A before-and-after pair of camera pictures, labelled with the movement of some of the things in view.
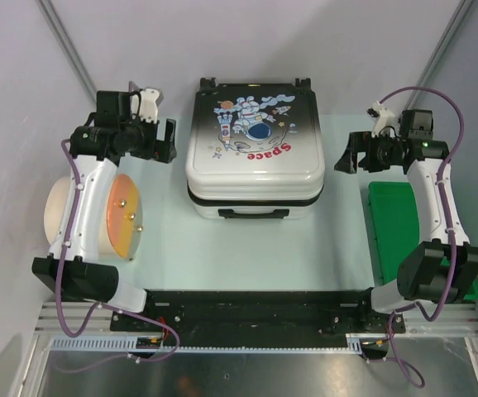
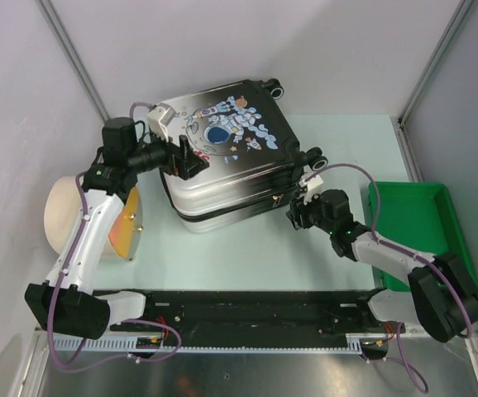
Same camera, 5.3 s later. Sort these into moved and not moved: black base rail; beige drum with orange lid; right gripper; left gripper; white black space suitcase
Moved: right gripper; white black space suitcase; left gripper
Not moved: black base rail; beige drum with orange lid
